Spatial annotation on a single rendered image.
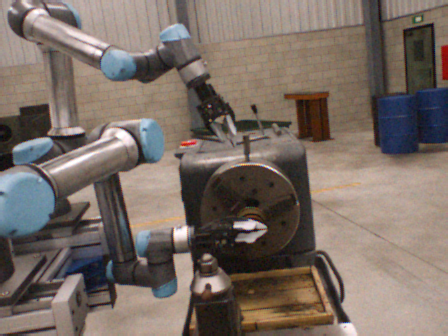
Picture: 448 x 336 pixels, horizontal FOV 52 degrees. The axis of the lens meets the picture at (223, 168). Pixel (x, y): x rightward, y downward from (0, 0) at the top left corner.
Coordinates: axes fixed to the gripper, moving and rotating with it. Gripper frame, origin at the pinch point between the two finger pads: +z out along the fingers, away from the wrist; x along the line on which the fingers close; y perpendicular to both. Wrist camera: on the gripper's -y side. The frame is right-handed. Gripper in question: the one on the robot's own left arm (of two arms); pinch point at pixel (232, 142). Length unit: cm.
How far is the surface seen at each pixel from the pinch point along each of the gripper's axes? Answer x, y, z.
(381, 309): 21, -136, 149
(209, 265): -10, 51, 12
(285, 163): 10.6, -25.8, 17.8
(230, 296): -10, 51, 20
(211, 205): -16.0, -10.3, 15.7
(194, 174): -18.9, -25.8, 6.6
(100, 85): -286, -950, -154
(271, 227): -2.6, -10.3, 30.9
